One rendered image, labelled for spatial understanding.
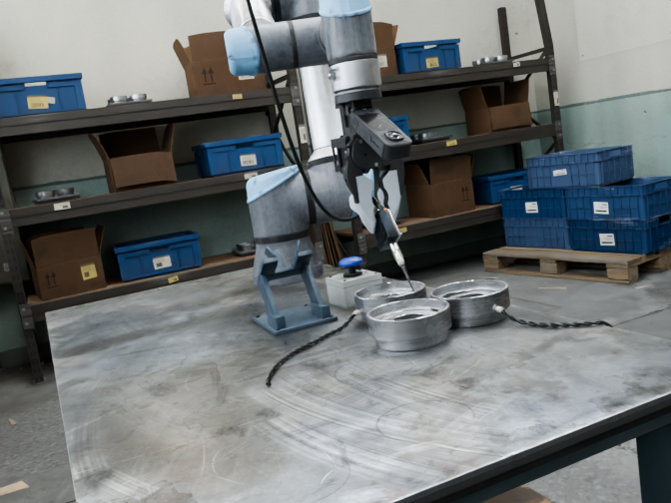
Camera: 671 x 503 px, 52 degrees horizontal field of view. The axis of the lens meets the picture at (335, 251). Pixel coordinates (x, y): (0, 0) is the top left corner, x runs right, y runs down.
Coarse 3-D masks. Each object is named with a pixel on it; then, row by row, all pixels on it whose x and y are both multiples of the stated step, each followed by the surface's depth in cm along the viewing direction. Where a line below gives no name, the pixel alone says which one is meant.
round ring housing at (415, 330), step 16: (384, 304) 91; (400, 304) 91; (416, 304) 91; (432, 304) 90; (448, 304) 85; (368, 320) 85; (384, 320) 82; (400, 320) 81; (416, 320) 81; (432, 320) 82; (448, 320) 84; (384, 336) 83; (400, 336) 82; (416, 336) 82; (432, 336) 83
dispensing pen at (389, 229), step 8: (376, 200) 105; (376, 208) 105; (376, 216) 103; (384, 216) 102; (384, 224) 102; (392, 224) 102; (376, 232) 104; (384, 232) 101; (392, 232) 101; (376, 240) 105; (384, 240) 101; (392, 240) 102; (384, 248) 103; (392, 248) 102; (400, 256) 101; (400, 264) 101; (408, 280) 100
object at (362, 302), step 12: (372, 288) 104; (384, 288) 105; (396, 288) 104; (408, 288) 103; (420, 288) 97; (360, 300) 97; (372, 300) 95; (384, 300) 95; (396, 300) 94; (360, 312) 98
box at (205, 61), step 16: (208, 32) 426; (224, 32) 429; (176, 48) 439; (192, 48) 424; (208, 48) 426; (224, 48) 429; (192, 64) 425; (208, 64) 428; (224, 64) 431; (192, 80) 431; (208, 80) 429; (224, 80) 432; (240, 80) 436; (256, 80) 439; (192, 96) 444
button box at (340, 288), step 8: (360, 272) 112; (368, 272) 113; (376, 272) 111; (328, 280) 114; (336, 280) 110; (344, 280) 109; (352, 280) 109; (360, 280) 109; (368, 280) 110; (376, 280) 111; (328, 288) 114; (336, 288) 111; (344, 288) 108; (352, 288) 109; (360, 288) 110; (336, 296) 112; (344, 296) 109; (352, 296) 109; (336, 304) 112; (344, 304) 109; (352, 304) 109
